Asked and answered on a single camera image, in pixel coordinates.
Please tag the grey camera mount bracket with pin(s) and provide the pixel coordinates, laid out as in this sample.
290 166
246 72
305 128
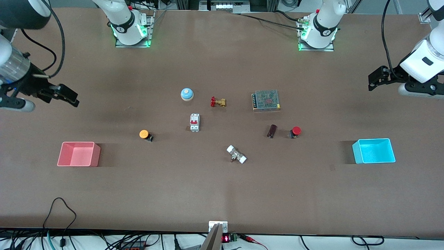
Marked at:
215 238

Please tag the aluminium profile bracket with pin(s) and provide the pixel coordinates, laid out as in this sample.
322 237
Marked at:
425 16

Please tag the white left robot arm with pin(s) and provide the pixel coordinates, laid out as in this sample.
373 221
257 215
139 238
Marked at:
421 62

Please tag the metal fitting white ends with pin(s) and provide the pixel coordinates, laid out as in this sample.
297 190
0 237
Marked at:
236 154

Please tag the blue dome bell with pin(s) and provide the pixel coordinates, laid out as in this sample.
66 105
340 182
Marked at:
187 93

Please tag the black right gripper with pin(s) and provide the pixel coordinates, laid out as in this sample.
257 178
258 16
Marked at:
32 86

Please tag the red digit display module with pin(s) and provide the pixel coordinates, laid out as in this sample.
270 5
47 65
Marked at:
229 238

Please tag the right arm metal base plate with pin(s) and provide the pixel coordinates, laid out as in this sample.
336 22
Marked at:
151 27

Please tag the white red circuit breaker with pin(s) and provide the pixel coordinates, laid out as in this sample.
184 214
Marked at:
194 123

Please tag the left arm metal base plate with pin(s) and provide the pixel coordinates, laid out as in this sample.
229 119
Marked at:
331 48

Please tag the dark brown cylinder capacitor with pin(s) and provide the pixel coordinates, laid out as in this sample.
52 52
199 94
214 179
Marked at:
272 131

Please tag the pink plastic bin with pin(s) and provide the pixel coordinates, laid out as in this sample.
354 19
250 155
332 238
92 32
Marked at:
79 156

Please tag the red push button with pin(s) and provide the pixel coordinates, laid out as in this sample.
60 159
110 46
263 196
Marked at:
296 130

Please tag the cyan plastic bin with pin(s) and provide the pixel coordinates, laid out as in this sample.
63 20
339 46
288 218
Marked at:
374 152

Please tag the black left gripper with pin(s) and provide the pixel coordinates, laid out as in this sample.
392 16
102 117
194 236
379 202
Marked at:
394 75

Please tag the yellow push button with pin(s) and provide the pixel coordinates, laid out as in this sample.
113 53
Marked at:
143 134

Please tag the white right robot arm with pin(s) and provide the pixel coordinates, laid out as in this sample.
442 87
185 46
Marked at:
121 14

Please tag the metal mesh power supply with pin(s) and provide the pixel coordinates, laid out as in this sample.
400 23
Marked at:
266 99

